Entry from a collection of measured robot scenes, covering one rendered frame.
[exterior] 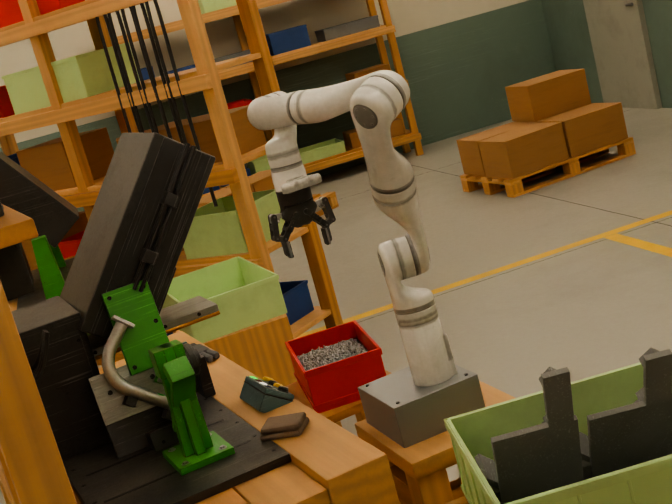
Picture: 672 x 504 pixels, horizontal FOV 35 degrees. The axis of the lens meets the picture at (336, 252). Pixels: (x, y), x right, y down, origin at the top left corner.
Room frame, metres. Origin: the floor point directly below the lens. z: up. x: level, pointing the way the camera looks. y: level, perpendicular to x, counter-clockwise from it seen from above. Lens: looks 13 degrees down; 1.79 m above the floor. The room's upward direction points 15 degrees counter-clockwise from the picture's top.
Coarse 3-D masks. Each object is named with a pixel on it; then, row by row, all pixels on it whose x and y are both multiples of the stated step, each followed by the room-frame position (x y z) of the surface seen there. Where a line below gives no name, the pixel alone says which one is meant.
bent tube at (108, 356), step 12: (120, 324) 2.49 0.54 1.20; (132, 324) 2.49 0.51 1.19; (120, 336) 2.48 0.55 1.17; (108, 348) 2.46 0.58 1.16; (108, 360) 2.45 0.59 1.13; (108, 372) 2.44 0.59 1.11; (120, 384) 2.44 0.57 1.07; (132, 384) 2.45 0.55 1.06; (132, 396) 2.44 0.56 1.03; (144, 396) 2.44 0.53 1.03; (156, 396) 2.45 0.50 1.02; (168, 408) 2.45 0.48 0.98
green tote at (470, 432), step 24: (576, 384) 2.00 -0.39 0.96; (600, 384) 2.00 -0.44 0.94; (624, 384) 2.00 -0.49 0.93; (504, 408) 1.99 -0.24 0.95; (528, 408) 1.99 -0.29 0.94; (576, 408) 2.00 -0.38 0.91; (600, 408) 2.00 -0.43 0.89; (456, 432) 1.92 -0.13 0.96; (480, 432) 1.99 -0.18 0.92; (504, 432) 1.99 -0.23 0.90; (456, 456) 1.95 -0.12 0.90; (480, 480) 1.70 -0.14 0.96; (600, 480) 1.59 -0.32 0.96; (624, 480) 1.59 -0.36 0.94; (648, 480) 1.60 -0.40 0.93
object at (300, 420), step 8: (280, 416) 2.33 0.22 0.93; (288, 416) 2.32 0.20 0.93; (296, 416) 2.30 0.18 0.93; (304, 416) 2.31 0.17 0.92; (264, 424) 2.31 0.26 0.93; (272, 424) 2.29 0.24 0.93; (280, 424) 2.28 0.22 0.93; (288, 424) 2.27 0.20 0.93; (296, 424) 2.26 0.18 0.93; (304, 424) 2.29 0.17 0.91; (264, 432) 2.28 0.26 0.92; (272, 432) 2.28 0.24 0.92; (280, 432) 2.27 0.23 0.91; (288, 432) 2.26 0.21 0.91; (296, 432) 2.26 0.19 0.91; (264, 440) 2.28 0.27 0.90
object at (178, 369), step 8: (176, 360) 2.25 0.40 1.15; (184, 360) 2.25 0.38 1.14; (168, 368) 2.23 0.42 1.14; (176, 368) 2.23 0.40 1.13; (184, 368) 2.24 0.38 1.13; (192, 368) 2.24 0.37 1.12; (168, 376) 2.22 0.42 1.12; (176, 376) 2.22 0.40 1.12; (184, 376) 2.22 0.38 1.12; (192, 376) 2.23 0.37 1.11; (176, 384) 2.22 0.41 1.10; (184, 384) 2.23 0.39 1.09; (192, 384) 2.25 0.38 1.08; (176, 392) 2.24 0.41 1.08; (184, 392) 2.25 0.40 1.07; (192, 392) 2.27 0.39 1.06; (176, 400) 2.26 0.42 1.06; (192, 400) 2.29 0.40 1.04
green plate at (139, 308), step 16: (128, 288) 2.56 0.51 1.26; (144, 288) 2.57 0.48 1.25; (112, 304) 2.53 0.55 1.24; (128, 304) 2.54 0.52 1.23; (144, 304) 2.55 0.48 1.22; (112, 320) 2.52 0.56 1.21; (128, 320) 2.53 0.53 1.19; (144, 320) 2.54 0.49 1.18; (160, 320) 2.55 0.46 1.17; (128, 336) 2.52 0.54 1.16; (144, 336) 2.53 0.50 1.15; (160, 336) 2.54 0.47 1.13; (128, 352) 2.50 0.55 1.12; (144, 352) 2.51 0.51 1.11; (128, 368) 2.49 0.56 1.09; (144, 368) 2.50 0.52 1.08
